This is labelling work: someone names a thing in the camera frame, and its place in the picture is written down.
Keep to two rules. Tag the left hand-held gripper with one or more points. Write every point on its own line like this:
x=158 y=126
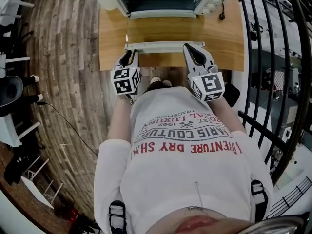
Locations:
x=125 y=80

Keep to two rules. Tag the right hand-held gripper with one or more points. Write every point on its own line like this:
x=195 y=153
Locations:
x=209 y=84

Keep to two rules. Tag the glass toaster oven door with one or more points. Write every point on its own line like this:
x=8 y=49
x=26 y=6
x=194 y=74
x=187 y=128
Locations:
x=161 y=46

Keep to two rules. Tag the person's left forearm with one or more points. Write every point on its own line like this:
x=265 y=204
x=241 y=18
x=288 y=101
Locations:
x=119 y=121

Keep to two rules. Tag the person's right forearm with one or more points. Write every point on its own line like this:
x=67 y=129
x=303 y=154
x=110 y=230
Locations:
x=229 y=116

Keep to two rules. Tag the person's white shoe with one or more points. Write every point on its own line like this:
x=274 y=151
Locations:
x=155 y=80
x=167 y=83

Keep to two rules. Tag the person's dark trousers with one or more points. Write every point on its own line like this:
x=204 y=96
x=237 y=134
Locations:
x=156 y=88

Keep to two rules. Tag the black power plug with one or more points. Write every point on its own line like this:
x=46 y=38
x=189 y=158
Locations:
x=221 y=16

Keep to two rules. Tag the tall black metal railing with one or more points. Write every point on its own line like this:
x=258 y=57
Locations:
x=290 y=57

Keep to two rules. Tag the white printed shirt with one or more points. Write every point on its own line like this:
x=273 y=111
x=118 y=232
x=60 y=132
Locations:
x=185 y=169

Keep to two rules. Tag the black bucket chair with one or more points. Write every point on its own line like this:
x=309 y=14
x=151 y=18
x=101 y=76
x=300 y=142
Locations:
x=9 y=94

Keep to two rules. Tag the white slatted chair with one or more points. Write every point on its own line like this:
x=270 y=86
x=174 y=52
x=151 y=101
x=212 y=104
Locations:
x=13 y=1

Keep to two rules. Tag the white side table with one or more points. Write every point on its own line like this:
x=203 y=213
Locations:
x=8 y=130

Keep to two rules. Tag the black bag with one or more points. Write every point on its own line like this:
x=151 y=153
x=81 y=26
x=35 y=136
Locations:
x=15 y=169

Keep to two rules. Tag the white metal stool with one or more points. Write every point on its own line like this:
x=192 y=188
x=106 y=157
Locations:
x=36 y=191

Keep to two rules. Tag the low black metal railing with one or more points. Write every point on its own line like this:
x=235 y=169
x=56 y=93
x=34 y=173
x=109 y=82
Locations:
x=290 y=199

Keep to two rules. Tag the grey head mount rim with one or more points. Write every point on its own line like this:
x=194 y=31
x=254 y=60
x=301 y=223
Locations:
x=275 y=224

